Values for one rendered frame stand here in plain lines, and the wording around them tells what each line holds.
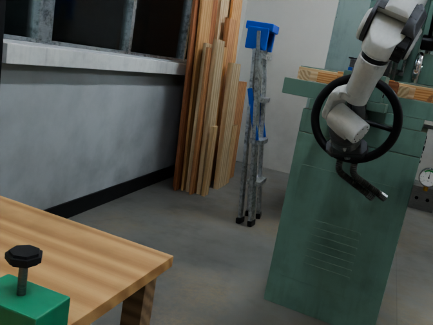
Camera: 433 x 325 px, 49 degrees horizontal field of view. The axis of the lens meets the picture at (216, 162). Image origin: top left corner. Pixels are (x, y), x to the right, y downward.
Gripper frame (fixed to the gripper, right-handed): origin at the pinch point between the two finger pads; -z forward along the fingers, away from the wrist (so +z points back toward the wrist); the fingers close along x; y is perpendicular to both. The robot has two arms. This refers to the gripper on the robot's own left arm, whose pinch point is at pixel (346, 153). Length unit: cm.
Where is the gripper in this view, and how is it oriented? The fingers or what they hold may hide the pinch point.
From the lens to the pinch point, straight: 153.1
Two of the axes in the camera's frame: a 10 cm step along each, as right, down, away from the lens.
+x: 9.5, 0.3, -3.1
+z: -2.8, -3.7, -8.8
